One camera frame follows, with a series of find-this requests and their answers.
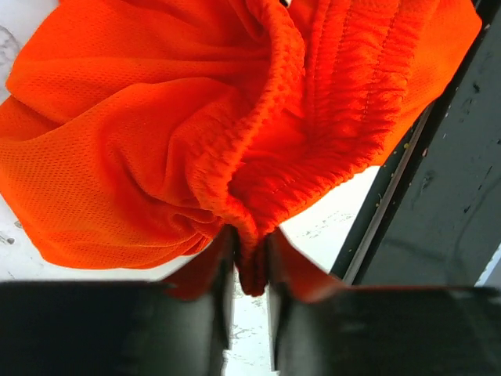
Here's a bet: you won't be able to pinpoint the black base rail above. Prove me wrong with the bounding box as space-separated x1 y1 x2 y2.
331 1 500 286

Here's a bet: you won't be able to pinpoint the orange mesh shorts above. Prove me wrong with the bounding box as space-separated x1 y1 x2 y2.
1 1 482 296

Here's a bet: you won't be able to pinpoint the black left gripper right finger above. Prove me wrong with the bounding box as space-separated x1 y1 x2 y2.
266 229 501 376

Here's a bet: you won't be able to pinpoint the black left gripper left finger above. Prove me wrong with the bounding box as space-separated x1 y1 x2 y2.
1 227 235 375

